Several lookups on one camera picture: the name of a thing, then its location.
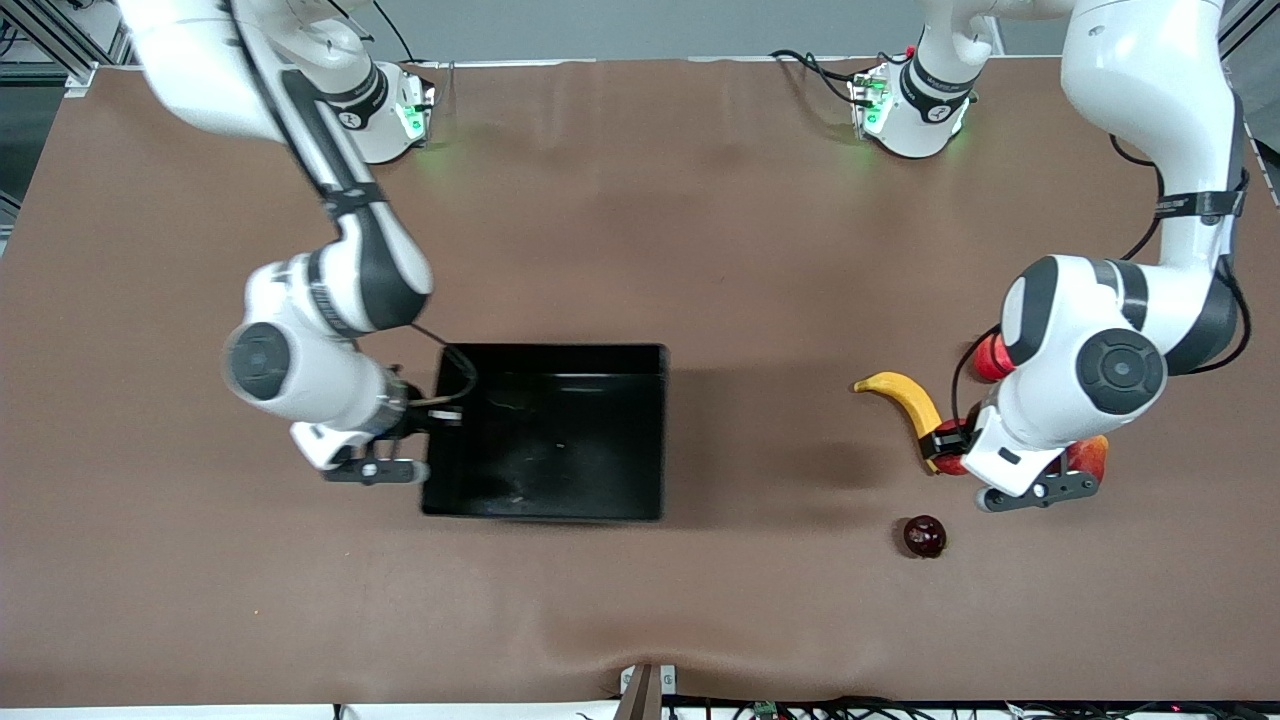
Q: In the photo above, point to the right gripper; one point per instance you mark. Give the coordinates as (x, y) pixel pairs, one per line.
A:
(416, 418)

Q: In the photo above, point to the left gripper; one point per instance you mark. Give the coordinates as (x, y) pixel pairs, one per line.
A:
(951, 438)

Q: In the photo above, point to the red yellow apple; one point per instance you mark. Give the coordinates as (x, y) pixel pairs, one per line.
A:
(955, 466)

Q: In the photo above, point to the yellow banana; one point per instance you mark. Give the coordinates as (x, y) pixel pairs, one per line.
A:
(905, 392)

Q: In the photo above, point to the black plastic box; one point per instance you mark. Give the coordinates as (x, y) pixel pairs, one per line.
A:
(560, 440)

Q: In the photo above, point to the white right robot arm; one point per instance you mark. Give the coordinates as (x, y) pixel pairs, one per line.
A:
(300, 360)

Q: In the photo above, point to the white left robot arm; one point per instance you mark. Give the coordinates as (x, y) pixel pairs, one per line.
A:
(1110, 360)

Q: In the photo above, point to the red pomegranate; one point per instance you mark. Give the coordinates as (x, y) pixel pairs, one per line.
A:
(990, 360)

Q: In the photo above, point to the dark purple plum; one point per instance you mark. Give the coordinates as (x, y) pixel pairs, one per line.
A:
(925, 537)

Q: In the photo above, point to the red orange mango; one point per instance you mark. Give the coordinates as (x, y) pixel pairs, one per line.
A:
(1088, 458)

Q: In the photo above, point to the brown table mat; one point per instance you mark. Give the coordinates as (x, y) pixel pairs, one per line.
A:
(640, 250)

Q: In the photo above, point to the grey table edge bracket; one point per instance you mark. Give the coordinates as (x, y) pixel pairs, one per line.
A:
(645, 690)

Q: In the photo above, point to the aluminium frame profile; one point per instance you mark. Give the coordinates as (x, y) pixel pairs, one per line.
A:
(1250, 25)
(60, 40)

